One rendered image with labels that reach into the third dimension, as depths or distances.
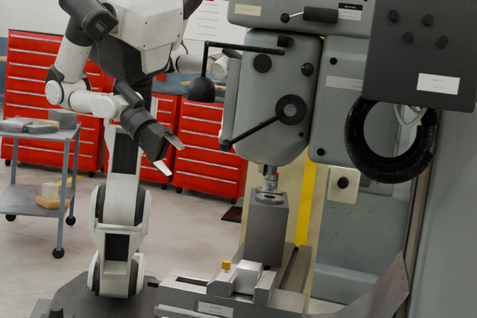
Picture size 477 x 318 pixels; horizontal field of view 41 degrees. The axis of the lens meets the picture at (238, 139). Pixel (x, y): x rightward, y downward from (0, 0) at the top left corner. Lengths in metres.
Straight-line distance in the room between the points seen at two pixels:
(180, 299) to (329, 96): 0.59
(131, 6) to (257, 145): 0.71
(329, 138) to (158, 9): 0.84
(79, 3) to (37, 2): 10.09
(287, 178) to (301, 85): 1.92
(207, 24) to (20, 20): 3.47
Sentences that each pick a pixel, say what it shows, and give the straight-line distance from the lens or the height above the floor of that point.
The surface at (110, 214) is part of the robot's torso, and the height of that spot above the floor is 0.98.
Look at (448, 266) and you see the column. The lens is 1.43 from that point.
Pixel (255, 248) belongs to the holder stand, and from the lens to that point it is 1.94.
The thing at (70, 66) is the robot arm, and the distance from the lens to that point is 2.04.
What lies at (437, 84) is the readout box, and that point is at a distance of 1.18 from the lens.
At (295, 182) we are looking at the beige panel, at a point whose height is 0.91.
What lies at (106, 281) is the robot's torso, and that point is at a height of 0.70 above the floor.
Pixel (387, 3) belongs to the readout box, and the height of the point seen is 1.69.
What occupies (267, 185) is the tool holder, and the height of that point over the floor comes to 1.15.
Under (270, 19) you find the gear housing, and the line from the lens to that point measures 1.44.
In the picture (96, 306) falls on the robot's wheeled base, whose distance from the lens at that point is 2.48.
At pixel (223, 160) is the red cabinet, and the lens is 6.24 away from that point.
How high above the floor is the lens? 1.59
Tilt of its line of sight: 9 degrees down
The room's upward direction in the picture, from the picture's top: 7 degrees clockwise
